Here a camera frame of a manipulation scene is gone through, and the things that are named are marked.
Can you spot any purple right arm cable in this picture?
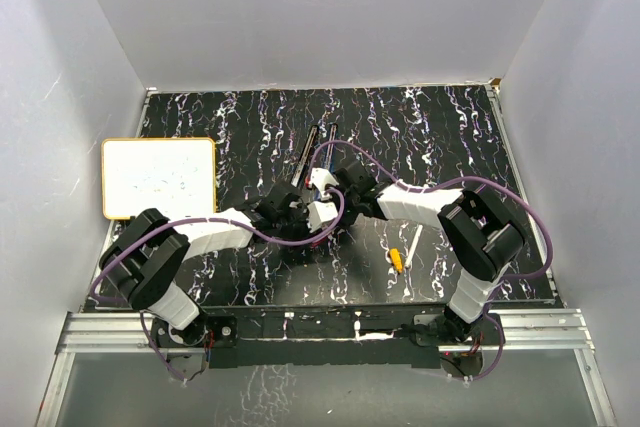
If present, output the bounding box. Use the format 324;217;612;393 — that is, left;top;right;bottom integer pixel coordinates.
309;140;555;382

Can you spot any white pen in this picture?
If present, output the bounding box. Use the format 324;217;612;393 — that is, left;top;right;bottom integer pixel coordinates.
405;224;423;270

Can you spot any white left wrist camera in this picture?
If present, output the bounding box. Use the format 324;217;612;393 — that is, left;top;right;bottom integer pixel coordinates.
307;201;338;233

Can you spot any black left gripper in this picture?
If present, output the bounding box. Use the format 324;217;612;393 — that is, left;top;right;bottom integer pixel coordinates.
274;203;322;252

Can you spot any white board with wooden frame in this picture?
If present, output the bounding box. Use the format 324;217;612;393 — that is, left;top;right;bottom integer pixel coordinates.
101;137;216;220

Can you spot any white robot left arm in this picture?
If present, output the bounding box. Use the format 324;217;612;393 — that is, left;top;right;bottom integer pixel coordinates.
96;181;311;346

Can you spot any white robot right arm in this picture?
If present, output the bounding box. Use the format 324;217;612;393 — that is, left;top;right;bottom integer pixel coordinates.
334;161;526;344

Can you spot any aluminium frame rail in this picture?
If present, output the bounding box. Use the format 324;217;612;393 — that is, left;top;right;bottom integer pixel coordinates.
36;304;616;426

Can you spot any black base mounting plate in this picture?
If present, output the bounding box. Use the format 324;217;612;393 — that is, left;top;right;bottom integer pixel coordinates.
149;304;506;371

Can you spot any yellow cap marker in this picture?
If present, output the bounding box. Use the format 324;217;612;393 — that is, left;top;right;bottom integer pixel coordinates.
387;248;404;274

